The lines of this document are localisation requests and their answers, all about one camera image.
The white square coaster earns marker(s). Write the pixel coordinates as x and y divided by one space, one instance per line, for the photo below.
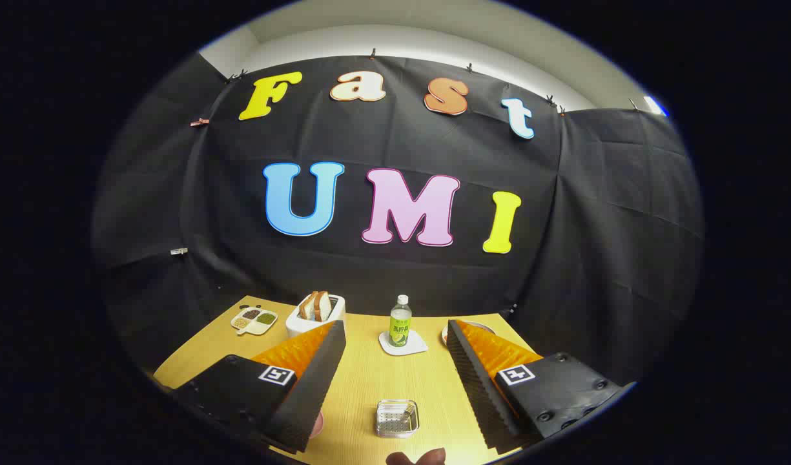
416 347

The white divided seasoning dish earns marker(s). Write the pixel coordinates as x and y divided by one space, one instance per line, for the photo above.
253 321

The white toaster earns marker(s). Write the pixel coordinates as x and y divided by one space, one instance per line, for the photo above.
298 326

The green label drink bottle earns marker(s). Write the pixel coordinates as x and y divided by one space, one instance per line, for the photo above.
400 323

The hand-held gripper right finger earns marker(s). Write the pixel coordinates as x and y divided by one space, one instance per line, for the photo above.
476 394

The toast bread slice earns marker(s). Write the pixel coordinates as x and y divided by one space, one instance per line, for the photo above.
323 305
307 307

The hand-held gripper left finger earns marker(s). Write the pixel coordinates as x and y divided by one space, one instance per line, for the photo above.
311 394

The pink round plate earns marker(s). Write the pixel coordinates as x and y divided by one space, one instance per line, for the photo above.
316 426

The white plate of food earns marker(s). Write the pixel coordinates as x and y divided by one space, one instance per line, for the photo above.
444 335

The perforated metal basket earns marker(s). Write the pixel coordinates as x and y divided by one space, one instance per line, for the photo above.
397 420

